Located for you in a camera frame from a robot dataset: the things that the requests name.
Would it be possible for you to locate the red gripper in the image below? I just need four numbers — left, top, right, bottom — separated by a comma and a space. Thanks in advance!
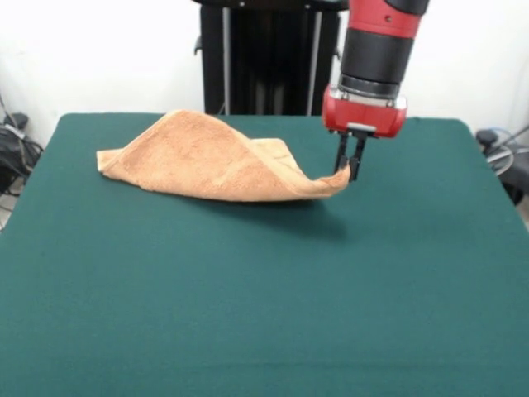
322, 85, 411, 184

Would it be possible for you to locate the tan terry towel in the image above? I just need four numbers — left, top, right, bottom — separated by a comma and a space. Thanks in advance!
96, 108, 351, 203

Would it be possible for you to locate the dark green table cloth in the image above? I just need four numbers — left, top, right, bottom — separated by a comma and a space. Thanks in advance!
0, 112, 529, 397

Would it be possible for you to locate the grey chair base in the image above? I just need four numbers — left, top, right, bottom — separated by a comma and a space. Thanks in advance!
474, 126, 529, 206

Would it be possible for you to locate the black chair base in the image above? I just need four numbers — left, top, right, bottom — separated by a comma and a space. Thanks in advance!
0, 111, 45, 198

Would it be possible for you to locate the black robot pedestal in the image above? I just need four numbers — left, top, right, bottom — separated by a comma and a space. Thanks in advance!
189, 0, 350, 117

